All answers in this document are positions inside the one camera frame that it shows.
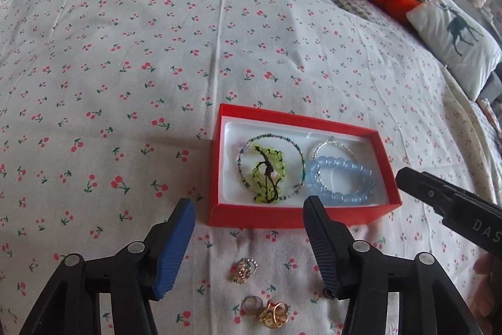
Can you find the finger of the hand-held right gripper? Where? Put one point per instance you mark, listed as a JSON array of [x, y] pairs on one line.
[[421, 188]]

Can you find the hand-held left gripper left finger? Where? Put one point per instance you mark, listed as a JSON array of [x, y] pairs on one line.
[[174, 256]]

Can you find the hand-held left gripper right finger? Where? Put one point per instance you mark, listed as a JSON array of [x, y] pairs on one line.
[[319, 240]]

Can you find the dark hair claw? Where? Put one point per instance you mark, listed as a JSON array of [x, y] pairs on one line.
[[328, 294]]

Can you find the red jewelry box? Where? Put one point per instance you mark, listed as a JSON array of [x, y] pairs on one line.
[[255, 217]]

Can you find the person's right hand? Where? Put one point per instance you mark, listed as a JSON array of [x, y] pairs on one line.
[[489, 288]]

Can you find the deer print pillow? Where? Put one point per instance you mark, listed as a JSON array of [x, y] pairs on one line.
[[455, 40]]

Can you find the cherry print sheet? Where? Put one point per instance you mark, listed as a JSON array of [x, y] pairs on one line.
[[117, 103]]

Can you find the orange pumpkin plush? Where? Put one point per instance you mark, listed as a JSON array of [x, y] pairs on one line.
[[398, 7]]

